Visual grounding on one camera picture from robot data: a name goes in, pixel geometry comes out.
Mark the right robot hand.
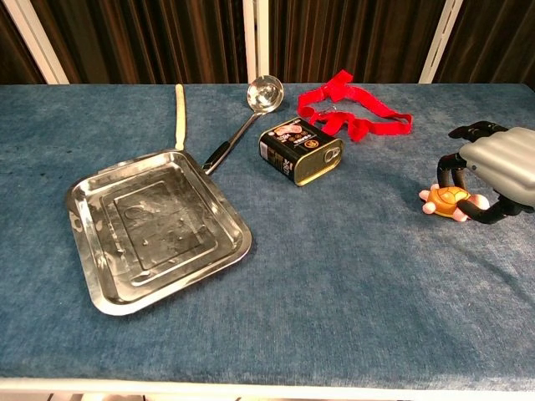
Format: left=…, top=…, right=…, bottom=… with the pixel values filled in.
left=436, top=120, right=535, bottom=226

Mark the small turtle toy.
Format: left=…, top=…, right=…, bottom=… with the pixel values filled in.
left=419, top=183, right=491, bottom=222

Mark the blue table cloth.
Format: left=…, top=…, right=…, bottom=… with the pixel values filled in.
left=0, top=82, right=535, bottom=392

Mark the black luncheon meat can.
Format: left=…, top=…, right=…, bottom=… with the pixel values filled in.
left=258, top=118, right=344, bottom=188

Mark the flat wooden stick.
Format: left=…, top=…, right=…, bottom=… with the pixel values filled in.
left=174, top=84, right=187, bottom=151

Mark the rectangular stainless steel tray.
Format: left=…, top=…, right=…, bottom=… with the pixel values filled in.
left=65, top=149, right=253, bottom=317

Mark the dark brown pleated curtain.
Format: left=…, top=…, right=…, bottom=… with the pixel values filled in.
left=0, top=0, right=535, bottom=84

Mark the white frame post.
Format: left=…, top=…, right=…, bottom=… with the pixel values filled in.
left=419, top=0, right=465, bottom=84
left=0, top=0, right=70, bottom=85
left=243, top=0, right=271, bottom=84

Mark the red fabric strap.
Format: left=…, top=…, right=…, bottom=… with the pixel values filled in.
left=297, top=69, right=414, bottom=143

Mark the steel ladle black handle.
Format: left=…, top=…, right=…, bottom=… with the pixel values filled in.
left=201, top=74, right=285, bottom=175

